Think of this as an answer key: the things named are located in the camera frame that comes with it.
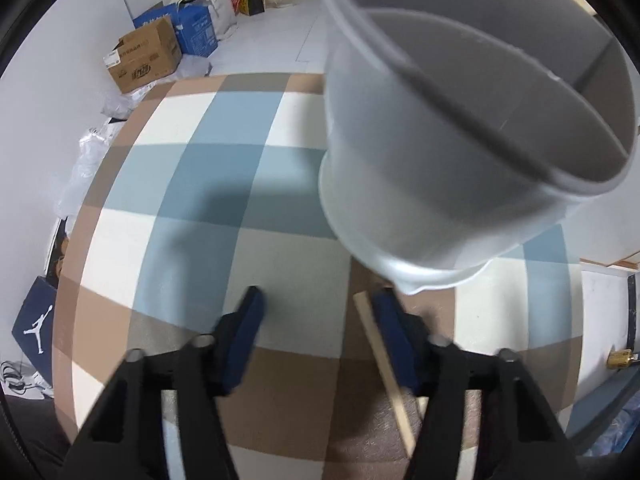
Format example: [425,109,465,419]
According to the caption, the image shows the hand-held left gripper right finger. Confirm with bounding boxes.
[375,287,581,480]

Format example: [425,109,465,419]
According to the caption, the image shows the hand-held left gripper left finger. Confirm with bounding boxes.
[62,286,265,480]

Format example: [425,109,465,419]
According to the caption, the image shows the light wooden chopstick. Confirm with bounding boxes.
[353,291,416,458]

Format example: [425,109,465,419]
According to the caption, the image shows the white cylindrical utensil holder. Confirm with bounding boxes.
[315,0,640,296]

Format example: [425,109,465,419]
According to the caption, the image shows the checkered tablecloth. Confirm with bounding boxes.
[51,72,586,480]

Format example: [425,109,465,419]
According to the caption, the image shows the navy shoe box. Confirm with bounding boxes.
[11,275,68,386]

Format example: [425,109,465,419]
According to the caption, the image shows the white panel with wooden trim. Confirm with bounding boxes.
[577,255,640,376]

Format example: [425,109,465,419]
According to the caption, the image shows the person's dark clothing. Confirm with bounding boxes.
[0,395,76,480]

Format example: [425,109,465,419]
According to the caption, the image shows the blue plastic sheet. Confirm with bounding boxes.
[590,400,640,458]

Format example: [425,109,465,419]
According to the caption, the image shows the clear crumpled plastic bag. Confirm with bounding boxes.
[52,122,123,218]

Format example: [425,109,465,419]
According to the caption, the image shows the white plastic mailer bag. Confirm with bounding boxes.
[102,87,146,121]

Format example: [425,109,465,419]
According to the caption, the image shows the brown cardboard box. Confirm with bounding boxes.
[103,15,183,95]

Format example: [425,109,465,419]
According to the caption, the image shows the blue cardboard box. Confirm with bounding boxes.
[132,2,219,57]

